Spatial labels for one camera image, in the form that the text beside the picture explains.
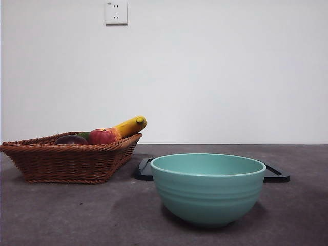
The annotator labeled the teal ceramic bowl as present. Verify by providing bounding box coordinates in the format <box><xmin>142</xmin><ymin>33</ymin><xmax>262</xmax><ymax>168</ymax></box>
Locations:
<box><xmin>150</xmin><ymin>153</ymin><xmax>267</xmax><ymax>228</ymax></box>

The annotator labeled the white wall socket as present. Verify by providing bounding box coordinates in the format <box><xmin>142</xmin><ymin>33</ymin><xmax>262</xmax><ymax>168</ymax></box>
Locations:
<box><xmin>105</xmin><ymin>1</ymin><xmax>128</xmax><ymax>26</ymax></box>

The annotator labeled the yellow banana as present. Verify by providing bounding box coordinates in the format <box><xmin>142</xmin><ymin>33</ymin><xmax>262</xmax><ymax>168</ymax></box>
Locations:
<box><xmin>112</xmin><ymin>115</ymin><xmax>147</xmax><ymax>139</ymax></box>

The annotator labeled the red apple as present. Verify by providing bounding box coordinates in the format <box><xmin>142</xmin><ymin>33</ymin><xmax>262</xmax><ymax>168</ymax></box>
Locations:
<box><xmin>89</xmin><ymin>128</ymin><xmax>122</xmax><ymax>145</ymax></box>

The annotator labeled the green fruit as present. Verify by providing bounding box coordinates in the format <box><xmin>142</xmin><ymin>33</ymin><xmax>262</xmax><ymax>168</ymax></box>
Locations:
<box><xmin>76</xmin><ymin>132</ymin><xmax>91</xmax><ymax>144</ymax></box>

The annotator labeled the black rectangular tray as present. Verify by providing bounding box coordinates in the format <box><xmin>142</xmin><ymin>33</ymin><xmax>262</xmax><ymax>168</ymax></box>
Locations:
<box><xmin>132</xmin><ymin>157</ymin><xmax>291</xmax><ymax>183</ymax></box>

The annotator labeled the dark red plum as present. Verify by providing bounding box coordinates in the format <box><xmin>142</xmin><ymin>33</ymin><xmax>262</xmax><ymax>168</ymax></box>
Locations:
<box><xmin>54</xmin><ymin>134</ymin><xmax>89</xmax><ymax>145</ymax></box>

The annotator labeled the brown wicker basket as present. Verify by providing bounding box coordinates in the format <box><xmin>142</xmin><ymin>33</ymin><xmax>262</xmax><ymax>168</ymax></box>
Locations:
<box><xmin>0</xmin><ymin>132</ymin><xmax>143</xmax><ymax>184</ymax></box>

